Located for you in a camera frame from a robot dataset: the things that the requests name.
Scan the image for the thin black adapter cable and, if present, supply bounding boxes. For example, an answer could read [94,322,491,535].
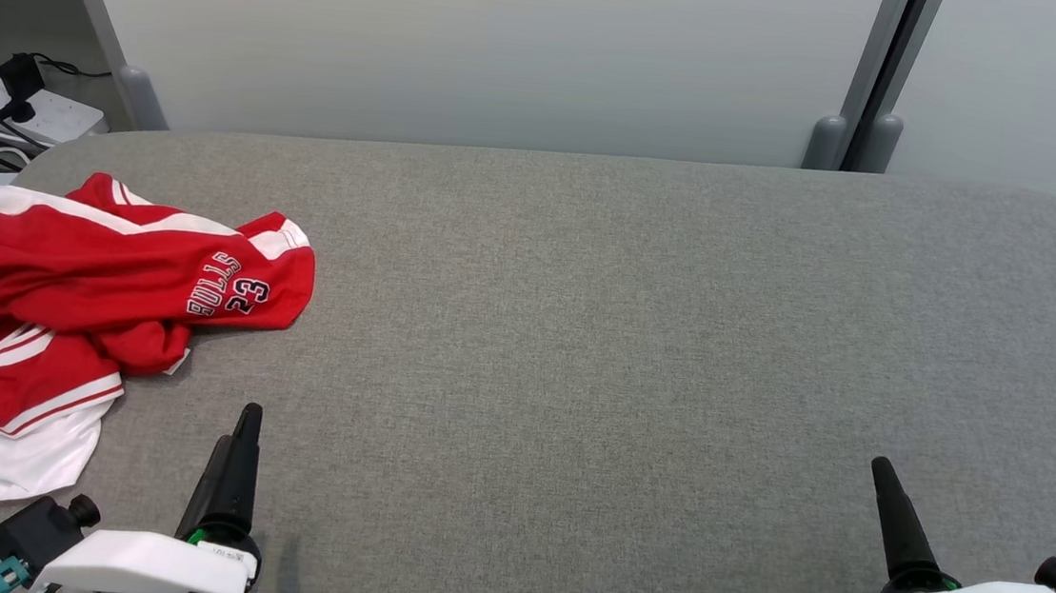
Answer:
[31,50,116,82]

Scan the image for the red and white Bulls jersey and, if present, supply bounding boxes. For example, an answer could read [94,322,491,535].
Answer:
[0,312,193,521]

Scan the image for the black plug adapter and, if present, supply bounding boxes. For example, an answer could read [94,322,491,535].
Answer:
[0,49,50,127]

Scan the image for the grey partition post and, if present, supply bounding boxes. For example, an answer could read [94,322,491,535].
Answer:
[800,0,916,179]
[847,0,948,180]
[28,0,180,134]

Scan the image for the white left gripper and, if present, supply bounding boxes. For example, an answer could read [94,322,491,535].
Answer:
[31,385,289,593]

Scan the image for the white power strip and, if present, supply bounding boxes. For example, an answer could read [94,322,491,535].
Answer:
[0,81,113,155]

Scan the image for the red basketball shorts white trim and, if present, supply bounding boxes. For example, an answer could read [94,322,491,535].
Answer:
[0,163,324,391]

